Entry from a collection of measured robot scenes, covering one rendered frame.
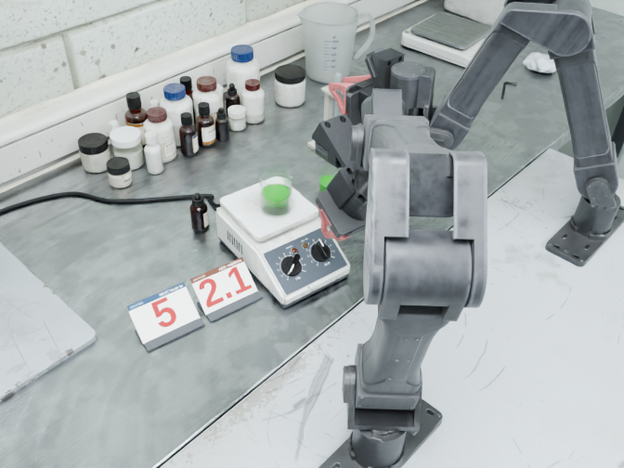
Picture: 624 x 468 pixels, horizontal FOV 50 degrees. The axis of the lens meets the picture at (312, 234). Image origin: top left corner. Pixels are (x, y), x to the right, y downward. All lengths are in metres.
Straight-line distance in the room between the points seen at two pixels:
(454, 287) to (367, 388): 0.24
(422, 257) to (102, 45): 0.97
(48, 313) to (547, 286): 0.77
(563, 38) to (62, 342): 0.82
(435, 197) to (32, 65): 0.90
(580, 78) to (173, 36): 0.81
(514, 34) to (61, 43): 0.78
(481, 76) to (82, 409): 0.75
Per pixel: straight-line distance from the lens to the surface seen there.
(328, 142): 0.87
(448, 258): 0.52
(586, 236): 1.23
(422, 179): 0.56
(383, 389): 0.73
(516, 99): 1.62
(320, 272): 1.02
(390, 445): 0.80
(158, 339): 0.99
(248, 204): 1.06
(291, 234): 1.03
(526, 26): 1.03
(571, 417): 0.97
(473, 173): 0.54
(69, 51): 1.35
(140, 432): 0.90
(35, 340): 1.02
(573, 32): 1.04
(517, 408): 0.95
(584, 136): 1.13
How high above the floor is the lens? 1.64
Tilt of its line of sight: 41 degrees down
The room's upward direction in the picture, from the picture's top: 2 degrees clockwise
